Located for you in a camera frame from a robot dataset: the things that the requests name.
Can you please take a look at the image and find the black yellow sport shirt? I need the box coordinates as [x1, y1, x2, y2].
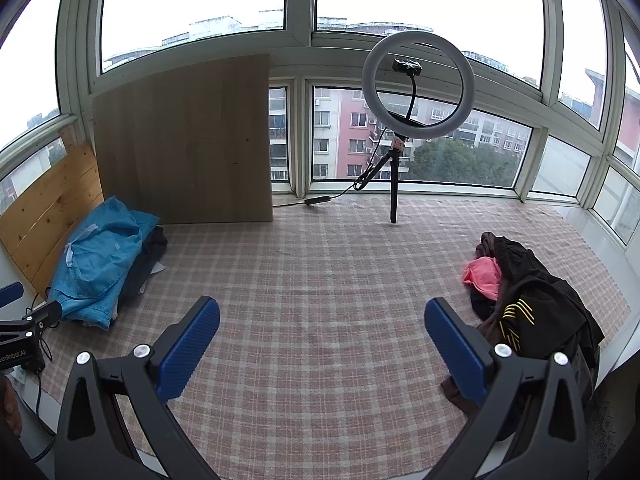
[478, 236, 604, 368]

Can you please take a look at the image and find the dark folded garment under blue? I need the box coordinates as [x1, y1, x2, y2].
[117, 226, 168, 307]

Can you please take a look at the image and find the brown garment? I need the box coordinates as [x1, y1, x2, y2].
[440, 232, 498, 416]

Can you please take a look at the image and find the black tripod stand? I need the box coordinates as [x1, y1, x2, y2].
[354, 134, 406, 224]

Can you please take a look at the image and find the pine wood panel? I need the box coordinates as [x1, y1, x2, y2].
[1, 142, 104, 296]

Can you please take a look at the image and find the grey-brown wooden board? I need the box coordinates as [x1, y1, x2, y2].
[92, 54, 273, 223]

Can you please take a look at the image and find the white ring light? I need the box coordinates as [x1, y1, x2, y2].
[361, 29, 478, 141]

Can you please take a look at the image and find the person's left hand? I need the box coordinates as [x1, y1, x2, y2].
[0, 376, 23, 437]

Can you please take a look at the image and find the pink garment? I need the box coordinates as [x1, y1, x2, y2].
[462, 257, 501, 301]

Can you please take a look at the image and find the black charger cable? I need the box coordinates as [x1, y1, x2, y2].
[19, 286, 57, 463]

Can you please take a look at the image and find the black phone holder gooseneck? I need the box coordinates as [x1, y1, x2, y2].
[391, 58, 424, 123]

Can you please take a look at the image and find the black ring light cable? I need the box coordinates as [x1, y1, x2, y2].
[271, 127, 388, 209]

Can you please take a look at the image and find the pink plaid table cloth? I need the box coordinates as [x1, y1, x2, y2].
[42, 196, 630, 479]

